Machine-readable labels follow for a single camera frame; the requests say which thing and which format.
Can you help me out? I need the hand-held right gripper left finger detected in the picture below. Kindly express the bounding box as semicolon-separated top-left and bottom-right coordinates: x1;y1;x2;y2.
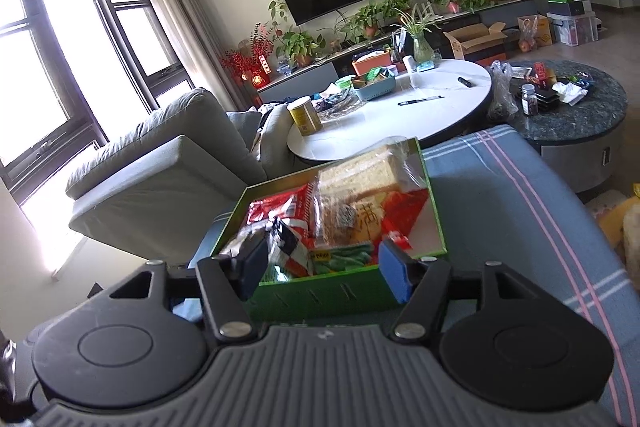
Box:
80;234;272;342

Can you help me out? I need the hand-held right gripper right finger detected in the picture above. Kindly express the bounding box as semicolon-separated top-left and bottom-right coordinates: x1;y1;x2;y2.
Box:
378;239;556;342

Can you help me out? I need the striped snack packet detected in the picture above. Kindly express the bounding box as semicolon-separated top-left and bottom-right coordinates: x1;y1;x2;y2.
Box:
267;216;315;279

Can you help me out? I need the green snack packet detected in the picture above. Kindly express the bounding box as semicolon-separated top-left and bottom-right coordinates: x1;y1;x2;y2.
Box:
309;243;377;277

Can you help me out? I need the red ridged snack packet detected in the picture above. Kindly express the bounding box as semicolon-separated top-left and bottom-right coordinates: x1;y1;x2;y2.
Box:
245;184;321;240

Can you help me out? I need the green cardboard box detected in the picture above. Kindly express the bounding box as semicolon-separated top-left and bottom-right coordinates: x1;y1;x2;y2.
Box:
210;138;449;323

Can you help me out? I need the toast bread packet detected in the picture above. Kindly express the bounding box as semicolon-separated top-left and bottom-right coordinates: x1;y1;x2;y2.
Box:
316;139;432;212

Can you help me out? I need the grey sofa cushion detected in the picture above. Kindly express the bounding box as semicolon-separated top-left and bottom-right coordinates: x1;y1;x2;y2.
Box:
250;104;296;178

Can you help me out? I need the grey sofa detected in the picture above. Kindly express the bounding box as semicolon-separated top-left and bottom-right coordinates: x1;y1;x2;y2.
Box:
65;87;301;253

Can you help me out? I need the white round table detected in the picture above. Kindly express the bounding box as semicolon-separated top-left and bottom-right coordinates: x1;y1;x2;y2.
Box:
286;58;493;165

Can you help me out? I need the yellow can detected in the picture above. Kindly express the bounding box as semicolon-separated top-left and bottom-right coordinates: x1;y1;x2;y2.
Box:
286;97;323;136

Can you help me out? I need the glass plate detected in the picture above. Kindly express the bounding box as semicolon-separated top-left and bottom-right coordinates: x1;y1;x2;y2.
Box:
315;84;368;115

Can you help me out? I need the blue basket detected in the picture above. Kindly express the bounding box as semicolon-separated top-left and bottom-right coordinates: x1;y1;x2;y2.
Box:
352;69;397;101

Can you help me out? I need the red berry decoration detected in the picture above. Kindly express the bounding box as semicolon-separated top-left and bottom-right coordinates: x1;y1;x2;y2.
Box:
220;24;276;90

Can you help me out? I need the orange box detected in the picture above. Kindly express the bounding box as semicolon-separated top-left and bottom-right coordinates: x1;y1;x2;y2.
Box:
351;52;393;76

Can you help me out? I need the white plastic bag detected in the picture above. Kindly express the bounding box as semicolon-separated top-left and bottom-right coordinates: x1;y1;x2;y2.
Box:
487;60;518;120

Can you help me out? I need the dark jar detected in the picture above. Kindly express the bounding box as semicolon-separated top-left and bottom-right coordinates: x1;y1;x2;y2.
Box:
520;84;540;116

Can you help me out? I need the glass vase with grass plant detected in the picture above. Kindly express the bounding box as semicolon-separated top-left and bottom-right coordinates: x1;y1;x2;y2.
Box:
392;4;441;64

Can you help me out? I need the black small tray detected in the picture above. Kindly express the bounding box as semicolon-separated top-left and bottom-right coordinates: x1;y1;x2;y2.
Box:
532;87;558;110

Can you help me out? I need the open cardboard box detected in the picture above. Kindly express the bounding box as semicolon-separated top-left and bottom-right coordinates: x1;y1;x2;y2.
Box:
442;23;508;60

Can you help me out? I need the beige curtain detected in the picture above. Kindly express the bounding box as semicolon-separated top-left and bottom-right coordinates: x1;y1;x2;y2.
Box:
125;0;246;108

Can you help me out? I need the white tissue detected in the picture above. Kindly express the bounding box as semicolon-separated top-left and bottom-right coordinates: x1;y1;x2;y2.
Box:
552;82;590;106

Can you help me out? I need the dark round table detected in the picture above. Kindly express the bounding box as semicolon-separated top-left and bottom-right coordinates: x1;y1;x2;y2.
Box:
492;59;629;194

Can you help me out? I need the dark framed window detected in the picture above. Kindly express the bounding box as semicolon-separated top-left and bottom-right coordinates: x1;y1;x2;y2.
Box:
0;0;196;202

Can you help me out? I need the clear storage box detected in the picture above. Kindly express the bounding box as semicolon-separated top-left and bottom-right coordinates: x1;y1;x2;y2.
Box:
546;11;599;46

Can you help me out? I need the green black box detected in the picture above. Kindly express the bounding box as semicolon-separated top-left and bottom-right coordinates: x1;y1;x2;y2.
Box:
547;0;585;16

